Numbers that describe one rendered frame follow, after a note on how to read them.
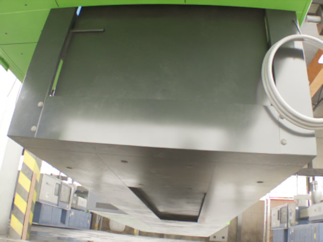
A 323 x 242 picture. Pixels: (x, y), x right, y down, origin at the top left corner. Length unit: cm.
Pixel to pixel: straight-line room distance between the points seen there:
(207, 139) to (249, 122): 15
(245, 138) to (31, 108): 75
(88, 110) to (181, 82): 34
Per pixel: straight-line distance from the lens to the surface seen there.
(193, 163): 105
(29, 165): 474
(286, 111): 94
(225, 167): 108
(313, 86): 1175
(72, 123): 102
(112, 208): 334
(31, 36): 162
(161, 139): 92
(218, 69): 109
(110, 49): 118
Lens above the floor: 40
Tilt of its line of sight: 20 degrees up
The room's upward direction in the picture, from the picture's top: 6 degrees clockwise
